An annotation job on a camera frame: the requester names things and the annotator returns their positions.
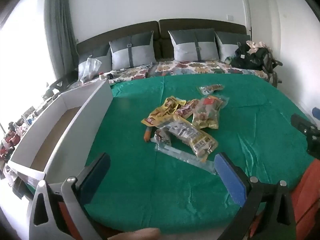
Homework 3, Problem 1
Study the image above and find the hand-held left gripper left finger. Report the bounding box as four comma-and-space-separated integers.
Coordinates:
29, 152, 111, 240

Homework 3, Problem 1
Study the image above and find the long clear snack packet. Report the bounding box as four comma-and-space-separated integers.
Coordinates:
154, 143, 216, 175

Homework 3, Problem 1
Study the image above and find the brown strapped bag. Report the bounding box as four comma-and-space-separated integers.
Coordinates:
267, 59, 283, 88

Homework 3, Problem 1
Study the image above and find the white cardboard box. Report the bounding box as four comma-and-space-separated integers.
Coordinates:
7, 80, 113, 188

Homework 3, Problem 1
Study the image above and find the grey curtain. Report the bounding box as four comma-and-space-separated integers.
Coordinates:
44, 0, 76, 81

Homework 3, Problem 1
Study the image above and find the green yellow snack bag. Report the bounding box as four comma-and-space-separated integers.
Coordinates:
192, 95, 229, 130

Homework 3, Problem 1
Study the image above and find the floral bed sheet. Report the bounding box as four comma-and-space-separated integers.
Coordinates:
67, 60, 272, 90

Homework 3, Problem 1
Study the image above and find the small brown snack packet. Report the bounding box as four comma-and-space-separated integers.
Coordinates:
153, 129, 172, 146

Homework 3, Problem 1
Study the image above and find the row of assorted small items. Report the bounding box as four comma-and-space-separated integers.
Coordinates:
0, 104, 38, 179

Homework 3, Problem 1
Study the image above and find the orange sausage stick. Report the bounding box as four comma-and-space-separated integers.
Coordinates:
144, 127, 154, 143

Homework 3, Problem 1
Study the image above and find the red and yellow snack packet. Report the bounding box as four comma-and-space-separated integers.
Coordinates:
175, 99, 200, 118

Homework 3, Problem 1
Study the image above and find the orange bed sheet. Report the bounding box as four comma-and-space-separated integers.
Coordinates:
291, 159, 320, 232

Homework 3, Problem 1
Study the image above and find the green blanket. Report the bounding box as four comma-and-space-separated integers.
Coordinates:
82, 76, 315, 235

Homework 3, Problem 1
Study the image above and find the dark chair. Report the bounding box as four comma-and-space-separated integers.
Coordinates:
46, 70, 78, 99

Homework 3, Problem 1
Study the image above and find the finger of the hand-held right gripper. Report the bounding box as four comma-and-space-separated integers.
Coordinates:
291, 114, 320, 137

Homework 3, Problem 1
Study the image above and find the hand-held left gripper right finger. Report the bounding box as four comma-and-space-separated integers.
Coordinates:
214, 152, 300, 240

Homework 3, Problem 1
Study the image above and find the dark brown headboard panel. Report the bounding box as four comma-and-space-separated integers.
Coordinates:
158, 18, 248, 61
76, 21, 159, 64

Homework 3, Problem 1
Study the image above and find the floral cloth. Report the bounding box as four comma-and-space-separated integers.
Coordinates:
246, 40, 267, 54

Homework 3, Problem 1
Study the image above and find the clear plastic bag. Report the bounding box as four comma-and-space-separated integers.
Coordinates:
79, 57, 102, 83

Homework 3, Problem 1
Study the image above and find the black backpack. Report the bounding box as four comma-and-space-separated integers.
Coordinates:
226, 41, 278, 72

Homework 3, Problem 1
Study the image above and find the grey two-tone pillow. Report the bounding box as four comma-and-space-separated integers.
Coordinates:
78, 47, 112, 81
109, 31, 157, 70
168, 28, 219, 62
214, 31, 248, 62

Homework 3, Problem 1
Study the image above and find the large yellow grey snack packet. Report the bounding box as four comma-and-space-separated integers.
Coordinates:
159, 116, 218, 163

